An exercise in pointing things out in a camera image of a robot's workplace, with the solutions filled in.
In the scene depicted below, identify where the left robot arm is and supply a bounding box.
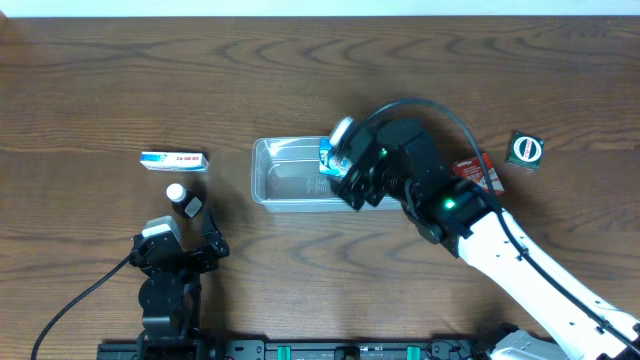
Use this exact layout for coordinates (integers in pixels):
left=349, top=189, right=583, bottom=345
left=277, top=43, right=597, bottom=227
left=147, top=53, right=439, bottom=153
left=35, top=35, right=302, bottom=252
left=129, top=209, right=230, bottom=346

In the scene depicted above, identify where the right black cable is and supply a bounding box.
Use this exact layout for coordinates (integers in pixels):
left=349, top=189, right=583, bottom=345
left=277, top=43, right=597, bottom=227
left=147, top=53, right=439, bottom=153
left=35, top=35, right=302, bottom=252
left=349, top=97, right=640, bottom=351

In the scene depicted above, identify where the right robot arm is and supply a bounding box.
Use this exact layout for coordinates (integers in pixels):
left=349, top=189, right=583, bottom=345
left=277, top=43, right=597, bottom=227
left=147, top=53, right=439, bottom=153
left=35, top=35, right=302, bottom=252
left=329, top=117, right=639, bottom=359

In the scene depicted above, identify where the clear plastic container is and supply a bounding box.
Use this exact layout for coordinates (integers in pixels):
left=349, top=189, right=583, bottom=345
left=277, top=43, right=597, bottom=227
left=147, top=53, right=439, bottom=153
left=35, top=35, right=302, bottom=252
left=250, top=135, right=406, bottom=214

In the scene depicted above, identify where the green box round label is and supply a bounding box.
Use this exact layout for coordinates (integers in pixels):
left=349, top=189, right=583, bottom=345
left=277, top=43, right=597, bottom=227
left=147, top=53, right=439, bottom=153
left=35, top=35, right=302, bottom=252
left=505, top=131, right=545, bottom=171

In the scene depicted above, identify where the red medicine box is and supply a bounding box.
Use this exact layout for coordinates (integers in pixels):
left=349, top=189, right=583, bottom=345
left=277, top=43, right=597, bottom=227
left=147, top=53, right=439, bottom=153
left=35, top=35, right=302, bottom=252
left=452, top=153, right=505, bottom=195

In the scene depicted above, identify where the black mounting rail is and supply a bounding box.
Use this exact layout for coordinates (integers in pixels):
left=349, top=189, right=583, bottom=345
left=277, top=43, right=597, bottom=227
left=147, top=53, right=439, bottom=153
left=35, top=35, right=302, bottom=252
left=96, top=340, right=478, bottom=360

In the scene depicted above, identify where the long blue white box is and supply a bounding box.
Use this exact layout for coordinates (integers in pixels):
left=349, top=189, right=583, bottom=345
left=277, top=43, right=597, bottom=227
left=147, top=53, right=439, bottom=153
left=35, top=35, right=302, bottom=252
left=318, top=138, right=351, bottom=178

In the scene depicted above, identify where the black cable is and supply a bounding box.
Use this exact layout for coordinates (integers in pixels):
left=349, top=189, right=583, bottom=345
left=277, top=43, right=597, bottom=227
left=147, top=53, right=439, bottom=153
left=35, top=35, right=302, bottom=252
left=349, top=97, right=640, bottom=351
left=29, top=254, right=135, bottom=360

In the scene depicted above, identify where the white blue Panadol box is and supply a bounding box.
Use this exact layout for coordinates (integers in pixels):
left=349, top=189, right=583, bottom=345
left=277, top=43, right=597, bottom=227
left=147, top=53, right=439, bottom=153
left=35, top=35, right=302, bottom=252
left=140, top=152, right=209, bottom=172

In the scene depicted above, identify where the left black cable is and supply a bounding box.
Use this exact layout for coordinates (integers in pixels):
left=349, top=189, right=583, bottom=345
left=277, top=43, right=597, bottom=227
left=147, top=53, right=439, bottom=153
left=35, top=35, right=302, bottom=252
left=29, top=254, right=135, bottom=360

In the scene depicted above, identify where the brown bottle white cap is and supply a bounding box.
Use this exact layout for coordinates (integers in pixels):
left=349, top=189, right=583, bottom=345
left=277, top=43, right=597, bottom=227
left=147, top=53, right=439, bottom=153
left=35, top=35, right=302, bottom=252
left=165, top=183, right=204, bottom=218

